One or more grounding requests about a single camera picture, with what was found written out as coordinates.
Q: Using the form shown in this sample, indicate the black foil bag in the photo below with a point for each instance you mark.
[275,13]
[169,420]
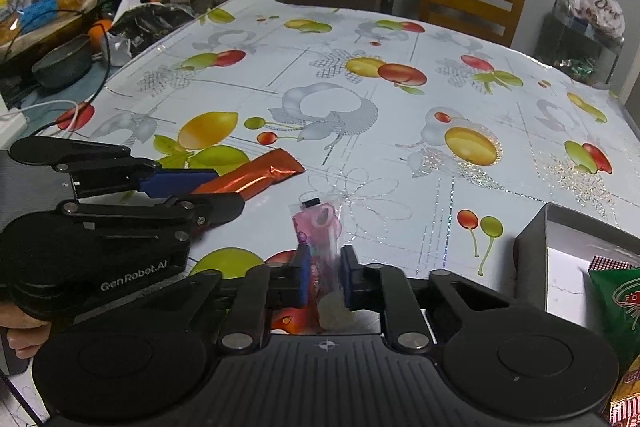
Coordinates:
[145,24]

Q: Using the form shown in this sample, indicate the person's left hand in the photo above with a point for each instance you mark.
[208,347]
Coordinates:
[22,339]

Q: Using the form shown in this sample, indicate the metal storage cart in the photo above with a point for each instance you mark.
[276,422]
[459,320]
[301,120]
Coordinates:
[550,37]

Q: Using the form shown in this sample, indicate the grey bowl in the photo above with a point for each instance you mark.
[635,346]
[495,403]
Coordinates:
[62,62]

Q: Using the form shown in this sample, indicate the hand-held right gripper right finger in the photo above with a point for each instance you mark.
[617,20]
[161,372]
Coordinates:
[350,279]

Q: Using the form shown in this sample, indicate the crumpled white plastic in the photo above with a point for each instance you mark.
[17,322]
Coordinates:
[117,49]

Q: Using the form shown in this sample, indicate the green orange snack bag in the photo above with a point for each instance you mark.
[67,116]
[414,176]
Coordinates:
[620,307]

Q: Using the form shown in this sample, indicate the green foil candy bag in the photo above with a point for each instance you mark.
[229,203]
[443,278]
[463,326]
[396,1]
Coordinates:
[575,67]

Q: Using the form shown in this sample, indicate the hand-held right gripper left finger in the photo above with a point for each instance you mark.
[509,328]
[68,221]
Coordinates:
[301,277]

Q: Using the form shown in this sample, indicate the orange foil stick wrapper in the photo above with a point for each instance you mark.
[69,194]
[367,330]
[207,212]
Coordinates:
[255,177]

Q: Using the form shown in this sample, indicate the orange fruit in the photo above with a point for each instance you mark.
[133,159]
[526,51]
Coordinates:
[98,32]

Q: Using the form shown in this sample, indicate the grey cardboard box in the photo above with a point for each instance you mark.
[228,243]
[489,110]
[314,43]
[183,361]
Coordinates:
[565,277]

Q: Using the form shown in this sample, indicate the white plastic bag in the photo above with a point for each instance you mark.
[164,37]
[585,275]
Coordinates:
[600,12]

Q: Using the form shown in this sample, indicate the pink clear candy packet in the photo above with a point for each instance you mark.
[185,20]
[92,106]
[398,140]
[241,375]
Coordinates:
[322,247]

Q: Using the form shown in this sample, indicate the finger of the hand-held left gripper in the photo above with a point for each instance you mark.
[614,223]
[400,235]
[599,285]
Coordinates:
[175,182]
[220,207]

